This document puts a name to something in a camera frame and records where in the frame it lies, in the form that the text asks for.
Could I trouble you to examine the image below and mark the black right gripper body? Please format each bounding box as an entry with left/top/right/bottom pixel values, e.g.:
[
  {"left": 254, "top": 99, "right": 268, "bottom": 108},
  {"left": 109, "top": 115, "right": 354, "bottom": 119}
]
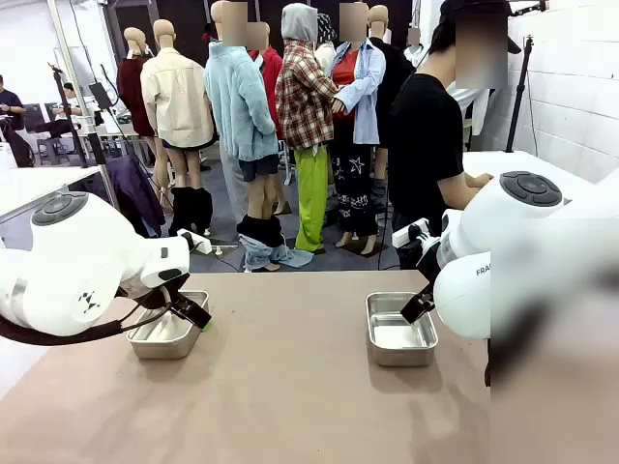
[{"left": 408, "top": 223, "right": 442, "bottom": 291}]

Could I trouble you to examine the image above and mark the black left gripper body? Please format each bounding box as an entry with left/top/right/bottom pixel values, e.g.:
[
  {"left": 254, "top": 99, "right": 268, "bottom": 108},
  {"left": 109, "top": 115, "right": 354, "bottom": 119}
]
[{"left": 118, "top": 273, "right": 192, "bottom": 313}]

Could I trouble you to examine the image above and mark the rectangular steel food container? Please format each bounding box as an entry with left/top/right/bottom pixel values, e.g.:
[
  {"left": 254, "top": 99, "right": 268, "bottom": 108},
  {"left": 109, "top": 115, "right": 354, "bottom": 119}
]
[
  {"left": 365, "top": 291, "right": 440, "bottom": 367},
  {"left": 126, "top": 289, "right": 212, "bottom": 362}
]

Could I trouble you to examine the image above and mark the person's right forearm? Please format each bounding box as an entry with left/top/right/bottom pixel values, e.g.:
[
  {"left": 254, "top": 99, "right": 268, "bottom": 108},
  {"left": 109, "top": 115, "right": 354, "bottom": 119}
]
[{"left": 437, "top": 171, "right": 485, "bottom": 208}]

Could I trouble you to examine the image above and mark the purple jacket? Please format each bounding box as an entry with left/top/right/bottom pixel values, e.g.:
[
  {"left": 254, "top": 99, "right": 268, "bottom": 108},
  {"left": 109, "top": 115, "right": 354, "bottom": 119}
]
[{"left": 104, "top": 153, "right": 168, "bottom": 239}]

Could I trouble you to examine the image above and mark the person in black t-shirt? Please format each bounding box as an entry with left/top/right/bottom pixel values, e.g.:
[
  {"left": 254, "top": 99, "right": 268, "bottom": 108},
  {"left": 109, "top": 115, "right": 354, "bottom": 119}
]
[{"left": 386, "top": 0, "right": 522, "bottom": 272}]

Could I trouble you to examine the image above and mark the white fabric screen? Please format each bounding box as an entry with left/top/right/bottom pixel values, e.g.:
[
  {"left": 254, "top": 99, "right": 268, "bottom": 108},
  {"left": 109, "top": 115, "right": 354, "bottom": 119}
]
[{"left": 0, "top": 333, "right": 49, "bottom": 402}]

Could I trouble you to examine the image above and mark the mannequin in white shirt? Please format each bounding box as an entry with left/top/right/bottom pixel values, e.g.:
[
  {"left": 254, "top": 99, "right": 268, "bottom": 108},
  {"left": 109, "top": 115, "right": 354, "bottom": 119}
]
[{"left": 447, "top": 81, "right": 492, "bottom": 139}]

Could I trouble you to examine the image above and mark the mannequin in blue open shirt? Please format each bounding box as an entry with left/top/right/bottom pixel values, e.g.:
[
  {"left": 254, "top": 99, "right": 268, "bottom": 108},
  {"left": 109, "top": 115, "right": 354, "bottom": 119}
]
[{"left": 330, "top": 2, "right": 388, "bottom": 256}]

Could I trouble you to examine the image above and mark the black tripod stand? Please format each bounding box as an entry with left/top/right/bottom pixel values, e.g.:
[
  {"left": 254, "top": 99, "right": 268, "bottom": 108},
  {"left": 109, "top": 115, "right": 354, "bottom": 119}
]
[
  {"left": 505, "top": 33, "right": 537, "bottom": 154},
  {"left": 46, "top": 62, "right": 91, "bottom": 169}
]

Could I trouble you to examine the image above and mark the mannequin in cream jacket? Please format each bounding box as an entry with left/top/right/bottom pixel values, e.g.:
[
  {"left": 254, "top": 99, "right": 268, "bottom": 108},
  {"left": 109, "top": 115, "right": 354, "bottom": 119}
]
[{"left": 139, "top": 18, "right": 218, "bottom": 238}]

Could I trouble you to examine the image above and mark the mannequin in black coat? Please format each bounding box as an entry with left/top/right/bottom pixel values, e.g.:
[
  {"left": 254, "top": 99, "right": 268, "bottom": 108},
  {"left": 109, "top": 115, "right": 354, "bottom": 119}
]
[{"left": 367, "top": 4, "right": 418, "bottom": 214}]

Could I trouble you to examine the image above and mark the mannequin in maroon sweater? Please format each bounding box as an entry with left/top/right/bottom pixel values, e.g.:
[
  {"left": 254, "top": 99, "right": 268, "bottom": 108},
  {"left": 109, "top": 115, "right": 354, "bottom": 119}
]
[{"left": 115, "top": 26, "right": 163, "bottom": 204}]

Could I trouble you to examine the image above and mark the mannequin in plaid shirt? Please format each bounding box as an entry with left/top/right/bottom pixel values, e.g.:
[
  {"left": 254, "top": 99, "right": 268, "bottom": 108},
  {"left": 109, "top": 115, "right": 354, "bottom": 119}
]
[{"left": 274, "top": 2, "right": 339, "bottom": 253}]

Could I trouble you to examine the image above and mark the black screen on stand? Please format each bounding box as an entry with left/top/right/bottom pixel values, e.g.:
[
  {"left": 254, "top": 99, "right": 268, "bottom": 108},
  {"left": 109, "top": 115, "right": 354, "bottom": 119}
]
[{"left": 88, "top": 80, "right": 113, "bottom": 111}]

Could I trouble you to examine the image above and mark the seated person in white shirt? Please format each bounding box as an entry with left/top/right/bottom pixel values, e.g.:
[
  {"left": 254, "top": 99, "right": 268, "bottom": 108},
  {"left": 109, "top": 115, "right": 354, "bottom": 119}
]
[{"left": 36, "top": 81, "right": 86, "bottom": 141}]

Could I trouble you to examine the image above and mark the mannequin in blue fleece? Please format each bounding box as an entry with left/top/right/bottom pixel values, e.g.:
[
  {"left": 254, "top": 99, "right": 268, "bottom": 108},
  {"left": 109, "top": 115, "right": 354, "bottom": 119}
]
[{"left": 203, "top": 0, "right": 314, "bottom": 273}]

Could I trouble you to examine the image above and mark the person in dark shirt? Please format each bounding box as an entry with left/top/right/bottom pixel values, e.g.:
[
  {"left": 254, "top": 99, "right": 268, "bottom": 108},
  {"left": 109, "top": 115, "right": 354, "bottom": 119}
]
[{"left": 0, "top": 74, "right": 28, "bottom": 131}]

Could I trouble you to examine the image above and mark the mannequin in red jacket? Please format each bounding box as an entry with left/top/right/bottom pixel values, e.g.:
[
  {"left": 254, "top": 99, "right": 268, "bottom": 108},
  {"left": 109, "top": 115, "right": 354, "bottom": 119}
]
[{"left": 246, "top": 21, "right": 286, "bottom": 141}]

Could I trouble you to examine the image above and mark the mannequin head with black bandana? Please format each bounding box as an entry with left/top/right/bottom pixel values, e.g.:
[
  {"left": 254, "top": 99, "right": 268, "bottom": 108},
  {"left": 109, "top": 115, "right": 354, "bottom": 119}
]
[{"left": 316, "top": 13, "right": 339, "bottom": 73}]

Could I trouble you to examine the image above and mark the slanted silver pole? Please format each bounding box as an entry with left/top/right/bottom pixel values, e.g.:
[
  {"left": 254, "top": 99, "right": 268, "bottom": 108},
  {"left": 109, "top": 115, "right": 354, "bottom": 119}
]
[{"left": 47, "top": 0, "right": 121, "bottom": 210}]

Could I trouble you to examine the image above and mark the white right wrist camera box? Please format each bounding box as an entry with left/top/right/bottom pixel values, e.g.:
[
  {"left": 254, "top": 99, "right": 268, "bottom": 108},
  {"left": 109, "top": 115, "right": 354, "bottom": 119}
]
[{"left": 391, "top": 217, "right": 432, "bottom": 248}]

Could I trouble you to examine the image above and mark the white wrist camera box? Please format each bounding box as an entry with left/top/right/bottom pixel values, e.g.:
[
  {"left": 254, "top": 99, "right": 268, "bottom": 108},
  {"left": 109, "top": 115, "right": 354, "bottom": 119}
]
[
  {"left": 176, "top": 228, "right": 213, "bottom": 256},
  {"left": 391, "top": 217, "right": 432, "bottom": 248}
]

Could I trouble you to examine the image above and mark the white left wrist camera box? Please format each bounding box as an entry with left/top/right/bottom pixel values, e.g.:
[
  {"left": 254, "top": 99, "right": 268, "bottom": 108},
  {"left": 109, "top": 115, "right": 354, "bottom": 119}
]
[{"left": 176, "top": 228, "right": 213, "bottom": 256}]

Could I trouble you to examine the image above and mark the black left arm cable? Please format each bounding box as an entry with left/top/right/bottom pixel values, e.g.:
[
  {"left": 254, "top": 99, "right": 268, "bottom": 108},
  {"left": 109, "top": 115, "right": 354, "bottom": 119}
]
[{"left": 0, "top": 302, "right": 173, "bottom": 347}]

